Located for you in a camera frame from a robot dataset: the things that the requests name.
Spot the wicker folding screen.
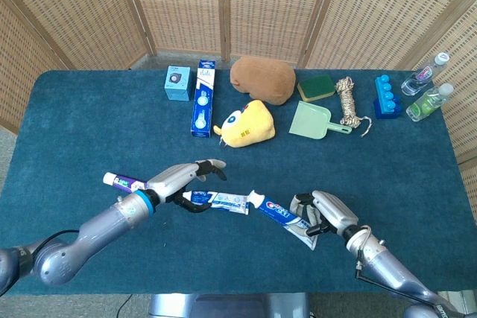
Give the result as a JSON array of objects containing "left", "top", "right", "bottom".
[{"left": 0, "top": 0, "right": 477, "bottom": 224}]

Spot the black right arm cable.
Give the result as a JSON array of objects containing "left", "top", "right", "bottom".
[{"left": 353, "top": 249, "right": 448, "bottom": 306}]

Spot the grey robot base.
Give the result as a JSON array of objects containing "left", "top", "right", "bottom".
[{"left": 148, "top": 293, "right": 310, "bottom": 318}]

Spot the brown plush toy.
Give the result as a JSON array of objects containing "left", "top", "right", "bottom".
[{"left": 229, "top": 56, "right": 297, "bottom": 106}]

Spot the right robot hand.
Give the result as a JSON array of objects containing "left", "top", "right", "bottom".
[{"left": 289, "top": 190, "right": 361, "bottom": 239}]

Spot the green yellow sponge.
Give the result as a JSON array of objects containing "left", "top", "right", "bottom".
[{"left": 297, "top": 74, "right": 335, "bottom": 103}]

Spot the purple white toothpaste tube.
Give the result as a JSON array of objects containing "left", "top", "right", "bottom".
[{"left": 103, "top": 171, "right": 148, "bottom": 194}]

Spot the crumpled blue white toothpaste tube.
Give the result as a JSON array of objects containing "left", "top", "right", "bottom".
[{"left": 181, "top": 189, "right": 250, "bottom": 216}]

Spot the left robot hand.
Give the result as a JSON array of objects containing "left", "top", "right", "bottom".
[{"left": 146, "top": 159, "right": 227, "bottom": 214}]

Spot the small light blue carton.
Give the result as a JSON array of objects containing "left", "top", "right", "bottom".
[{"left": 164, "top": 65, "right": 192, "bottom": 102}]

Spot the blue Crest toothpaste tube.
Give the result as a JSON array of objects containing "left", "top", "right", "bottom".
[{"left": 247, "top": 189, "right": 318, "bottom": 251}]

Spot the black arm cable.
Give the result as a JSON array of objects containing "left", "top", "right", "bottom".
[
  {"left": 353, "top": 249, "right": 448, "bottom": 306},
  {"left": 35, "top": 229, "right": 80, "bottom": 251}
]

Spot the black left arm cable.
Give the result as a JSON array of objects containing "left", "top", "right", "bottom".
[{"left": 35, "top": 229, "right": 80, "bottom": 251}]

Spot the long blue toothpaste carton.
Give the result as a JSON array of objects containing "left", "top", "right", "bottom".
[{"left": 190, "top": 59, "right": 217, "bottom": 139}]

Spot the light green plastic dustpan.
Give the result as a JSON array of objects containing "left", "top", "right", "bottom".
[{"left": 288, "top": 101, "right": 353, "bottom": 141}]

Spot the dark blue building block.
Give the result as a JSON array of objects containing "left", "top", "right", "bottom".
[{"left": 373, "top": 94, "right": 403, "bottom": 121}]

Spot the teal table cloth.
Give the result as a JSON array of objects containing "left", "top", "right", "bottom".
[{"left": 0, "top": 69, "right": 477, "bottom": 296}]

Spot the green liquid plastic bottle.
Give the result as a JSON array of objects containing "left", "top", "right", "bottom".
[{"left": 405, "top": 83, "right": 455, "bottom": 123}]

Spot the light blue building block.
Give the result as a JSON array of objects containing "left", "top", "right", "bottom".
[{"left": 374, "top": 74, "right": 398, "bottom": 112}]

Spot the yellow plush toy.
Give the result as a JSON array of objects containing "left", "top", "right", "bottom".
[{"left": 212, "top": 99, "right": 276, "bottom": 149}]

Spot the coiled beige rope bundle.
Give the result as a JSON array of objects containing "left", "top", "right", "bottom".
[{"left": 335, "top": 76, "right": 373, "bottom": 138}]

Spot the clear water bottle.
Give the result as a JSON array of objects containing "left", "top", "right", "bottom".
[{"left": 400, "top": 51, "right": 451, "bottom": 97}]

